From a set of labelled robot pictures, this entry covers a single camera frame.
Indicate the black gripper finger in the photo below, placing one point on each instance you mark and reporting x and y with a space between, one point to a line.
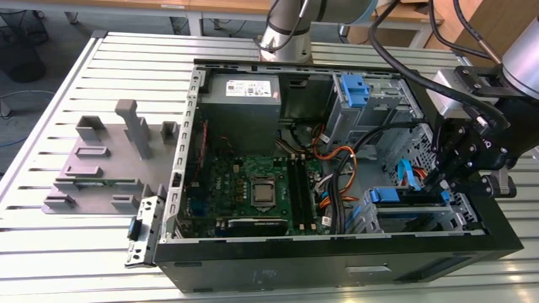
475 186
453 148

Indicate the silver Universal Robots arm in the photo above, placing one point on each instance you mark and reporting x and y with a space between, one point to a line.
286 47

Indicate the grey metal disk bay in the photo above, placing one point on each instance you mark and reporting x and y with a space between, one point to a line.
421 209

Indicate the grey metal drive cage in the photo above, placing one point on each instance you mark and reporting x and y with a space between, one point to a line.
379 110

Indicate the blue drive cage latch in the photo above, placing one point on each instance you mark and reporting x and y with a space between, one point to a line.
354 91

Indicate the black RAM slot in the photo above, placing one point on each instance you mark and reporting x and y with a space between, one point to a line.
307 189
297 189

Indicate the wooden cabinet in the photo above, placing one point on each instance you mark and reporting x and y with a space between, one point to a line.
501 19

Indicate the wooden desk white legs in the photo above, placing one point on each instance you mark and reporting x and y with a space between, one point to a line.
413 17

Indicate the black CPU socket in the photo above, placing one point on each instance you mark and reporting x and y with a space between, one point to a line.
263 180

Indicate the silver CPU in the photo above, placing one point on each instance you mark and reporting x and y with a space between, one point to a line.
263 193

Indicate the black open PC case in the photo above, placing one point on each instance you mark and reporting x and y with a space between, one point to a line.
295 268

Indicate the grey power supply unit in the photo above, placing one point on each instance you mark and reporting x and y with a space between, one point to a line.
241 120

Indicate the black graphics card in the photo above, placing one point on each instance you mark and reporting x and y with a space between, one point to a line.
257 225

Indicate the green motherboard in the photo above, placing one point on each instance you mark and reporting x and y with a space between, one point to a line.
227 176

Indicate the grey expansion card retainer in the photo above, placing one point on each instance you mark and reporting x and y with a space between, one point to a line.
146 246

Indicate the grey parts rack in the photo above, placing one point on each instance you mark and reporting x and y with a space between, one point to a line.
114 170

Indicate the green RAM stick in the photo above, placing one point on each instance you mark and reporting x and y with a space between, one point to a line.
106 182

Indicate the wooden desk grey legs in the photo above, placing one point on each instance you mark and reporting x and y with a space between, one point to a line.
126 3

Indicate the black office chair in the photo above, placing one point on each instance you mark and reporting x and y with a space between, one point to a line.
20 63

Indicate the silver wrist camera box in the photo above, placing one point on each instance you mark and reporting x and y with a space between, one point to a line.
449 105

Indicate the black camera bracket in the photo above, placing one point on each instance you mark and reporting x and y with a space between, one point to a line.
475 79

